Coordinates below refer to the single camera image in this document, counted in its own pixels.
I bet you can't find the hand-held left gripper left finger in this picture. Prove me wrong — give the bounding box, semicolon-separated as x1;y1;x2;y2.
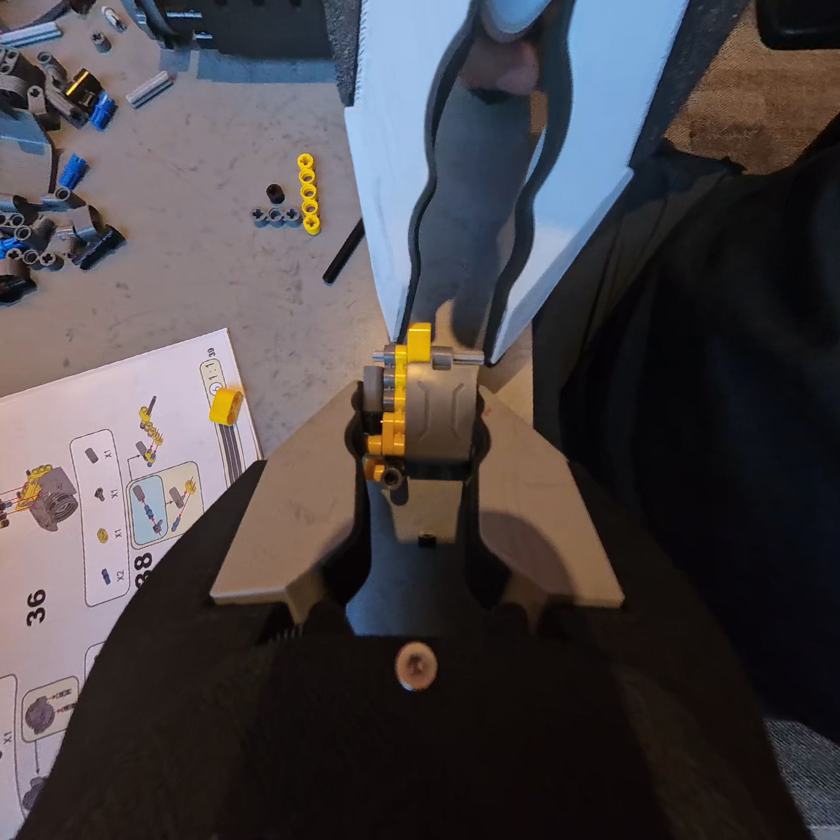
210;384;368;623

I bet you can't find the short black axle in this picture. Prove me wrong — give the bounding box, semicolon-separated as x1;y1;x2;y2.
322;220;366;285

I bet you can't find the person's right hand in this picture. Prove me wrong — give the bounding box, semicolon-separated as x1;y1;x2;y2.
459;36;547;98

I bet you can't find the instruction booklet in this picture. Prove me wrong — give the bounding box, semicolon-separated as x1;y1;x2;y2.
0;328;265;831

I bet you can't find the grey yellow brick assembly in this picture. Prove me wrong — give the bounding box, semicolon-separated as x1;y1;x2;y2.
363;322;488;490

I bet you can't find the grey curved panel piece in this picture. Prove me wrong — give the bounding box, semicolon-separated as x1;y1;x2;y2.
0;108;59;191

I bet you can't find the yellow five-hole beam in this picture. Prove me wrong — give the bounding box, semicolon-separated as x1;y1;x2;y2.
297;152;323;236

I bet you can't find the black yellow vehicle model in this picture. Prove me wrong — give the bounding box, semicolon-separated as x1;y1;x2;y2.
134;0;336;63

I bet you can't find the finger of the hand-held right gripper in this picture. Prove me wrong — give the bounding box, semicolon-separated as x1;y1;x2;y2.
482;0;690;366
344;0;475;345

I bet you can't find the light grey axle piece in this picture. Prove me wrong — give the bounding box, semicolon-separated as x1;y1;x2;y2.
126;70;175;109

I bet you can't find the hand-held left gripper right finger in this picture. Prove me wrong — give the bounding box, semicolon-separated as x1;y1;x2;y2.
469;386;626;608

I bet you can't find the pile of small brick pieces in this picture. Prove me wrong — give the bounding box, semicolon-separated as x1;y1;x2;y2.
0;0;129;306

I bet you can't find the black office chair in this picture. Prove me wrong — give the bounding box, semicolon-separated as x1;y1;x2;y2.
755;0;840;52

